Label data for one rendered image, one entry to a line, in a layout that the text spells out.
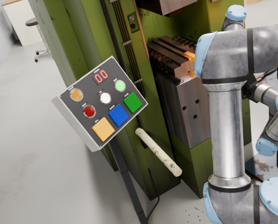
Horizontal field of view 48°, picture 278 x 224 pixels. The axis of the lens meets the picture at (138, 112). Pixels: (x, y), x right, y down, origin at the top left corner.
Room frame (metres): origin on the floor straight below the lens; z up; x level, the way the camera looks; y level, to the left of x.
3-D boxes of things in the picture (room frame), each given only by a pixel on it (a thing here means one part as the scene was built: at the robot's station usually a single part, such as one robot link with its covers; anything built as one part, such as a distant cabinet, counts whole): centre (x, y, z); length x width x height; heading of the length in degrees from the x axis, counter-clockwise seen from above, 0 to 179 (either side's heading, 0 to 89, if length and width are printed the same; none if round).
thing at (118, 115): (1.14, 0.09, 1.01); 0.07 x 0.05 x 0.07; 132
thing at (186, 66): (1.67, -0.28, 0.96); 0.42 x 0.20 x 0.09; 17
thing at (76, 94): (1.13, 0.22, 1.16); 0.05 x 0.03 x 0.04; 107
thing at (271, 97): (0.93, -0.53, 0.98); 0.11 x 0.08 x 0.09; 17
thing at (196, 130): (1.70, -0.32, 0.69); 0.56 x 0.38 x 0.45; 17
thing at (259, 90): (1.01, -0.51, 0.99); 0.08 x 0.05 x 0.08; 107
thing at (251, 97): (1.08, -0.48, 0.98); 0.12 x 0.08 x 0.09; 17
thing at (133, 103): (1.20, 0.02, 1.01); 0.07 x 0.05 x 0.07; 132
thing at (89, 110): (1.10, 0.19, 1.09); 0.05 x 0.03 x 0.04; 107
